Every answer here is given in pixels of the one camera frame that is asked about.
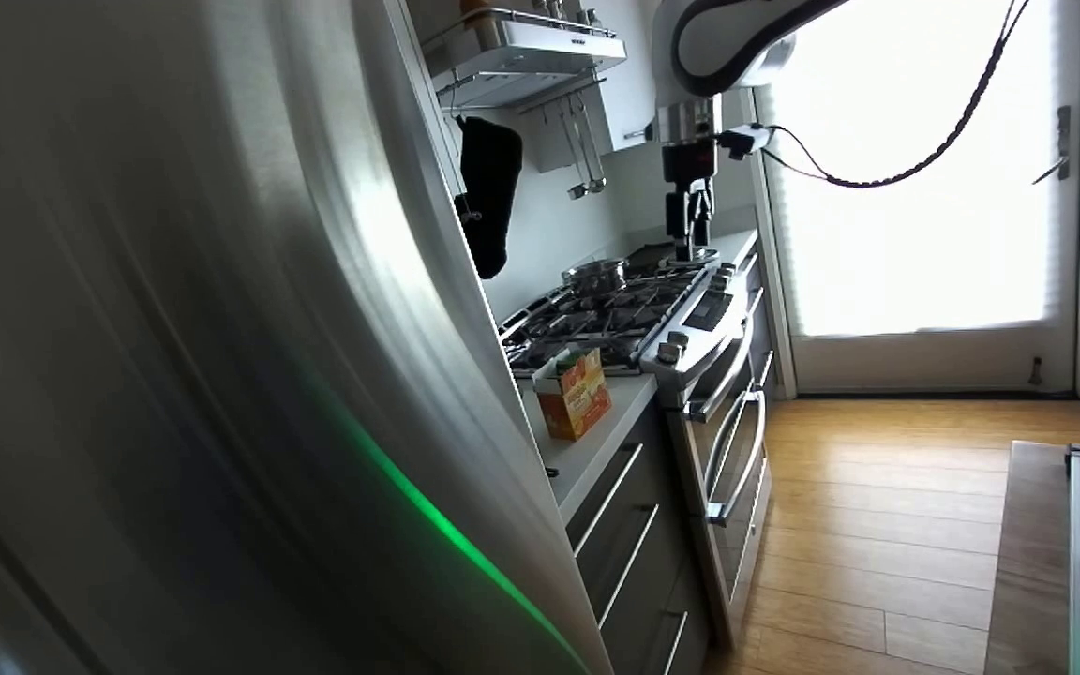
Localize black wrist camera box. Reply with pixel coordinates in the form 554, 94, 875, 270
718, 121, 767, 165

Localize black red robot cable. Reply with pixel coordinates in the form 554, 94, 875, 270
753, 0, 1037, 194

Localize white glass door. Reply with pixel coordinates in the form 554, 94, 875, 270
753, 0, 1080, 401

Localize stainless steel fridge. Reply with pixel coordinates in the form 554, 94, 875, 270
0, 0, 619, 675

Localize orange sachet box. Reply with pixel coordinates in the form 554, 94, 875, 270
534, 346, 614, 448

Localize black oven mitt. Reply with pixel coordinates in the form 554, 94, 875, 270
449, 111, 529, 286

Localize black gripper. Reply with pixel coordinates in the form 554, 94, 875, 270
660, 139, 719, 259

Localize grey drawer cabinet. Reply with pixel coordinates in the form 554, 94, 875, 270
560, 410, 714, 675

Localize stainless steel gas stove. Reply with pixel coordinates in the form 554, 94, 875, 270
497, 241, 779, 655

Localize stainless range hood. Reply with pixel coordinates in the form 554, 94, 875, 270
418, 4, 629, 121

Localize brown floor rug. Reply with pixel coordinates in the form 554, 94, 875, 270
979, 436, 1077, 675

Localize hanging metal utensils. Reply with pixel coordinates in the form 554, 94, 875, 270
560, 91, 614, 203

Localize metal door lock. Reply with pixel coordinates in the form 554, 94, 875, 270
1053, 100, 1077, 184

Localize metal pan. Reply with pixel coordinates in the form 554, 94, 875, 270
562, 255, 629, 298

